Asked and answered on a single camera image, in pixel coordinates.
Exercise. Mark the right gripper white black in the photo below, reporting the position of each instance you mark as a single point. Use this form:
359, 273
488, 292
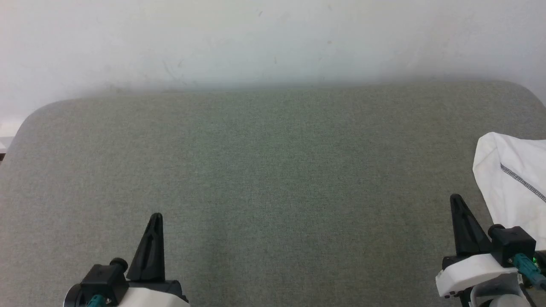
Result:
473, 273

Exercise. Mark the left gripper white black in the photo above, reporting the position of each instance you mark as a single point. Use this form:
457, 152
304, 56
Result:
153, 296

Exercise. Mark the white t-shirt with grey stitching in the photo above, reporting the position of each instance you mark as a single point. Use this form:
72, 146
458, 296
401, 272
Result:
518, 179

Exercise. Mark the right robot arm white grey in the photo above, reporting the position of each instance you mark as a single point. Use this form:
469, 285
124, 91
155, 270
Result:
499, 294

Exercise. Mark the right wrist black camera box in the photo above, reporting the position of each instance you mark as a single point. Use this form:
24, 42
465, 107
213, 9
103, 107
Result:
514, 245

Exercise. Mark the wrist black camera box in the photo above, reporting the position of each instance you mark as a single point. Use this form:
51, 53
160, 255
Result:
104, 279
514, 245

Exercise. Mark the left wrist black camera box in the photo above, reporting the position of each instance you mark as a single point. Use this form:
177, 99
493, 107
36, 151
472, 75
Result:
104, 279

